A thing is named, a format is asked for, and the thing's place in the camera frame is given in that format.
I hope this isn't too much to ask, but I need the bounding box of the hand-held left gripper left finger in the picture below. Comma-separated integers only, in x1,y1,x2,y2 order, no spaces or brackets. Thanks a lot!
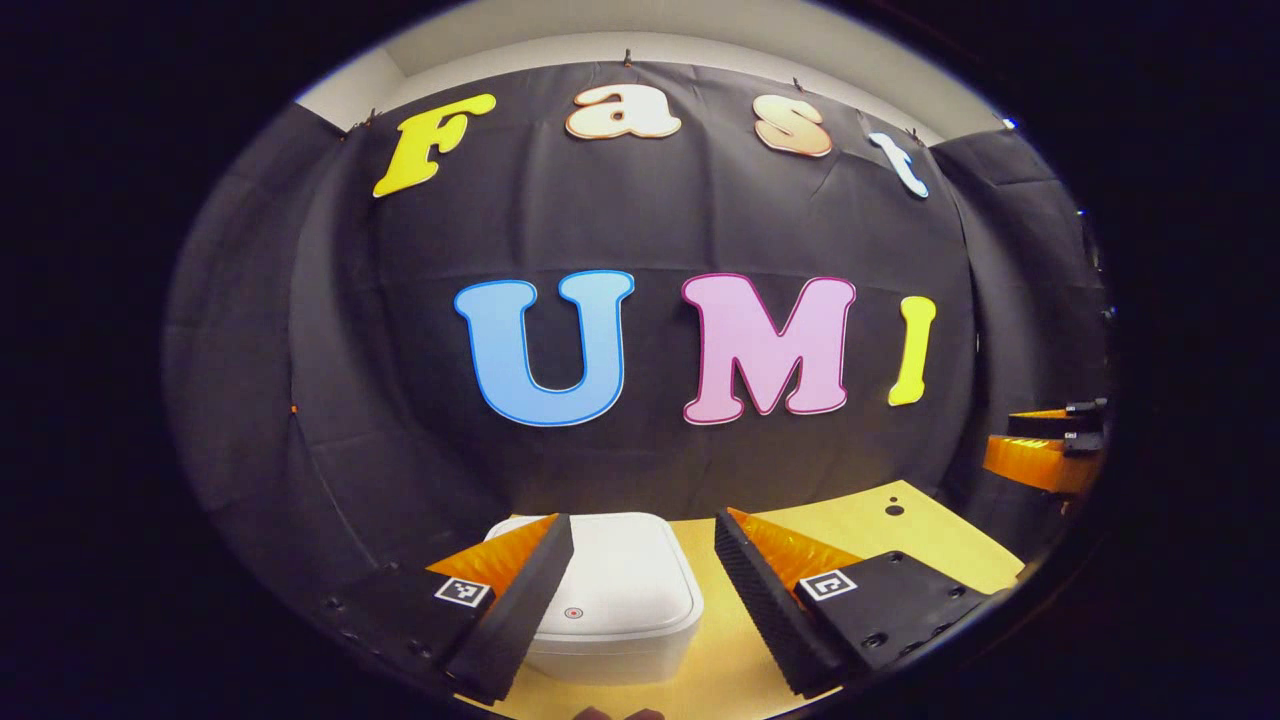
318,513,576,706

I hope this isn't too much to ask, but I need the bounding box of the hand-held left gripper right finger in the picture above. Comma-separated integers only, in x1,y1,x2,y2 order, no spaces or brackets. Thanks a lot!
713,507,1011,701

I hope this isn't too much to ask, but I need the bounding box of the white desktop garbage bin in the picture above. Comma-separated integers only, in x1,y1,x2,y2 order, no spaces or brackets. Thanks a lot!
483,512,704,686

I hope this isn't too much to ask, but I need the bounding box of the wooden desktop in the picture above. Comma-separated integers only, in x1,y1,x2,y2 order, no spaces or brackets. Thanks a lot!
455,480,1026,720

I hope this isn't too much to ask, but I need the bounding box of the black backdrop cloth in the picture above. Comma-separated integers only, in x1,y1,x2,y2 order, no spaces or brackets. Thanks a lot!
163,60,1111,641

